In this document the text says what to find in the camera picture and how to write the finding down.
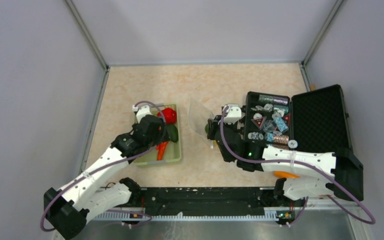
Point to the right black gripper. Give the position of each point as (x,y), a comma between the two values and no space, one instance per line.
(213,124)

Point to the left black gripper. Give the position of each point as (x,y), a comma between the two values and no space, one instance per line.
(162,135)

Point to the orange carrot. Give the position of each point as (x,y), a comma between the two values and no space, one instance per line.
(161,150)

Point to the dark green avocado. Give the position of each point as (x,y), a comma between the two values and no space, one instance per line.
(173,133)

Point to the red bell pepper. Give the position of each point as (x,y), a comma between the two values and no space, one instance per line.
(169,114)

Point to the green perforated plastic basket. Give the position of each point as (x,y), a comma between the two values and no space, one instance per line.
(173,152)

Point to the clear polka dot zip bag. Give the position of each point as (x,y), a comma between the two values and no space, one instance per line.
(198,116)

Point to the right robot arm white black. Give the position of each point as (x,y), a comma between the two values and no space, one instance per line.
(303,174)

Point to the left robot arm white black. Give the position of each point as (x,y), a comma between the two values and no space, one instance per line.
(69,208)

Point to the black case with poker chips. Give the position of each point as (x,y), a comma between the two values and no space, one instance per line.
(317,120)

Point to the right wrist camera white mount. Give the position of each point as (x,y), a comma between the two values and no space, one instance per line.
(232,113)

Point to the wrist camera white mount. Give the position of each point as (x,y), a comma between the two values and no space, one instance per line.
(232,113)
(141,112)

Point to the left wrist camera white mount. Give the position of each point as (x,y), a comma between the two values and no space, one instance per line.
(141,112)

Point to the orange handled tool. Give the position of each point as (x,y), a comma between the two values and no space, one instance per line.
(285,175)

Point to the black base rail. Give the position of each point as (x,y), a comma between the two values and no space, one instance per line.
(208,201)

